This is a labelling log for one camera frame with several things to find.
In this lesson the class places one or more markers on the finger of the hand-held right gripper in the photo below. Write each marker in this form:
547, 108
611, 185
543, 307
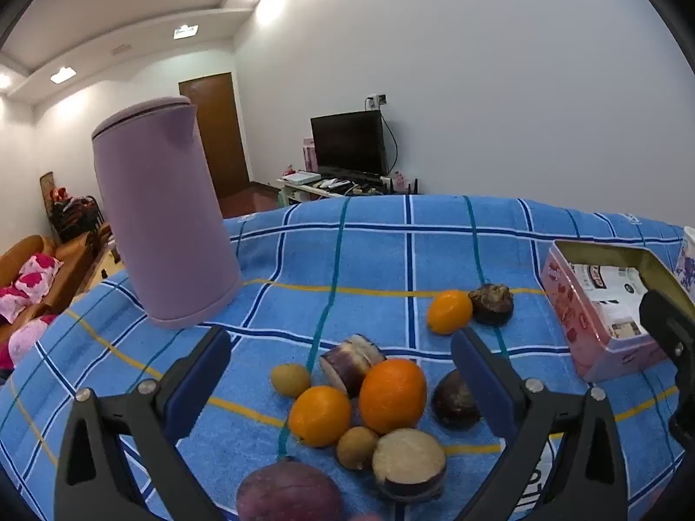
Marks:
665, 320

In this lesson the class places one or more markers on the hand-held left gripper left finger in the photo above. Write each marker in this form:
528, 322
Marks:
198, 385

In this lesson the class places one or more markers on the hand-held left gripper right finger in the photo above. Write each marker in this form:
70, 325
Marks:
483, 385

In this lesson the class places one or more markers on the dark purple passion fruit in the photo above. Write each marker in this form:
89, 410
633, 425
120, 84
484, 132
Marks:
453, 401

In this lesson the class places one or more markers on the small orange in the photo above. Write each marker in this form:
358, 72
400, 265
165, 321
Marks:
449, 312

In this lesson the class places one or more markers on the dark brown taro root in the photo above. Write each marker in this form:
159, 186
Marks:
491, 305

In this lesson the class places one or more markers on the pink tin box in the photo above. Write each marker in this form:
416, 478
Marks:
575, 315

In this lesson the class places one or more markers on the large orange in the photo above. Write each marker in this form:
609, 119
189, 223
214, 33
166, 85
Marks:
392, 396

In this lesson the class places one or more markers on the cut purple yam piece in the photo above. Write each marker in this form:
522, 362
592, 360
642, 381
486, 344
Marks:
408, 461
347, 366

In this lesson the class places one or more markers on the medium orange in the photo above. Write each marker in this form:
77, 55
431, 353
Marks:
319, 417

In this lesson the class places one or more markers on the white mug with purple print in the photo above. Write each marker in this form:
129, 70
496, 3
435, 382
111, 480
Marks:
687, 266

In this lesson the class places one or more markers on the blue checked blanket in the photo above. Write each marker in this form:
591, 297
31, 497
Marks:
380, 260

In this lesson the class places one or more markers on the purple electric kettle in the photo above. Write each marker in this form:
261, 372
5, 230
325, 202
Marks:
163, 217

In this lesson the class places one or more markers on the pink floral cushion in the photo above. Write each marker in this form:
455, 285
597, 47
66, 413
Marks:
30, 339
38, 277

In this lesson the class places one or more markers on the orange leather sofa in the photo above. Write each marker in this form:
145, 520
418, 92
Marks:
70, 260

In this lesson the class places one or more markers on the black router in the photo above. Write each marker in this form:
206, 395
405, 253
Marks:
402, 187

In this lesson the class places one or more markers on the white television stand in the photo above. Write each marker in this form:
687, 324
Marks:
296, 192

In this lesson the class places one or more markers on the brown wooden door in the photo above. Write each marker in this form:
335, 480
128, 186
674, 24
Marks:
217, 130

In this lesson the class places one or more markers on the black television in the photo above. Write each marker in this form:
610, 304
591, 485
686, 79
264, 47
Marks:
347, 144

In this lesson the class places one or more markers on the square ceiling light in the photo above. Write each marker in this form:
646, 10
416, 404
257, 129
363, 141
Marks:
62, 75

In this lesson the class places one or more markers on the ceiling vent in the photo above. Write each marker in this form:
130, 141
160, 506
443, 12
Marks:
122, 49

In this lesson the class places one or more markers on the wall power outlet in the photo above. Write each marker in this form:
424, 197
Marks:
375, 101

